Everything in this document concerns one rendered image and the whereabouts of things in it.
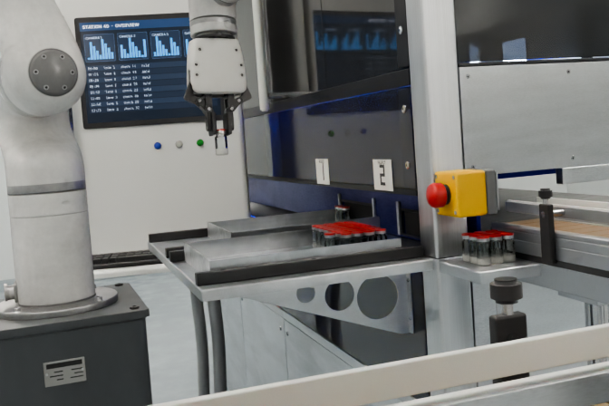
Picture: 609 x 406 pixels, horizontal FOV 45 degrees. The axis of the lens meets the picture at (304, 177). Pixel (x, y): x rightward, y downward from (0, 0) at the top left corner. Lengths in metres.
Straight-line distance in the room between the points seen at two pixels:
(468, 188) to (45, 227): 0.66
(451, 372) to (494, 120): 0.91
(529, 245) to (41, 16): 0.83
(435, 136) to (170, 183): 1.06
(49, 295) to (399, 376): 0.85
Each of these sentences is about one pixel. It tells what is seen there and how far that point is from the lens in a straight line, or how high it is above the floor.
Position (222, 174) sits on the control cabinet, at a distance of 2.14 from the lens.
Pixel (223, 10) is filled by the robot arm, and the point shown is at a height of 1.34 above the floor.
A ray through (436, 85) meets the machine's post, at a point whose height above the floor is 1.17.
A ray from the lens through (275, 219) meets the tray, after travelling 1.85.
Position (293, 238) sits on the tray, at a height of 0.90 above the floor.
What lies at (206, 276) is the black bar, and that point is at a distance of 1.19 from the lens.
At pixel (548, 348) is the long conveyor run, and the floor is 0.96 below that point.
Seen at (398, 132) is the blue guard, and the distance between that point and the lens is 1.36.
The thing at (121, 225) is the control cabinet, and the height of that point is 0.89.
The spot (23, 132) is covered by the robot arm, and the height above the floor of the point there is 1.14.
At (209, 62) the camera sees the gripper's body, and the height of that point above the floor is 1.24.
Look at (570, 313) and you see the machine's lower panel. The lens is 1.45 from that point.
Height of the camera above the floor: 1.10
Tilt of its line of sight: 3 degrees down
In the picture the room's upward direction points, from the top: 4 degrees counter-clockwise
